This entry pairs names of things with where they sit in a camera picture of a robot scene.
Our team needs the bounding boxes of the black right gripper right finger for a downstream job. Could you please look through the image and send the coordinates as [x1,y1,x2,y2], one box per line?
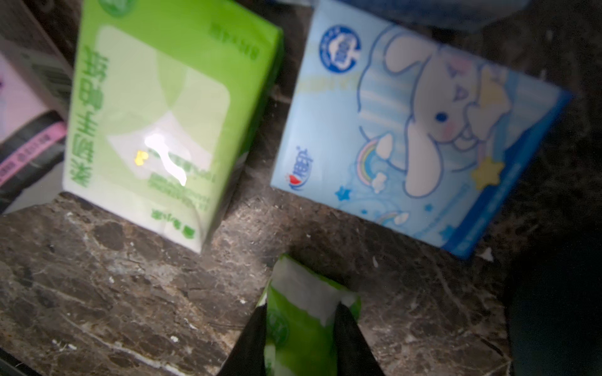
[333,303,384,376]

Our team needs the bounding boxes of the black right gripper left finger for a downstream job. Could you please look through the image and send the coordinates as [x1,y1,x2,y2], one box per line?
[217,305,267,376]

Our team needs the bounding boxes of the green pocket tissue pack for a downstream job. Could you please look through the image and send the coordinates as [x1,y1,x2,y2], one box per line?
[258,255,362,375]

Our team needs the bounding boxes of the blue cartoon tissue pack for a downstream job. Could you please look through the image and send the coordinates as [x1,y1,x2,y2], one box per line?
[271,1,571,259]

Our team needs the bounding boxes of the pink Kuromi tissue pack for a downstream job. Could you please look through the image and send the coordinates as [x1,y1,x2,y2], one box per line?
[1,40,72,214]

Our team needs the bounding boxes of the large green tissue pack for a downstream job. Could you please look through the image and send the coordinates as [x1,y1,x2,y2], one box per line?
[62,1,284,253]

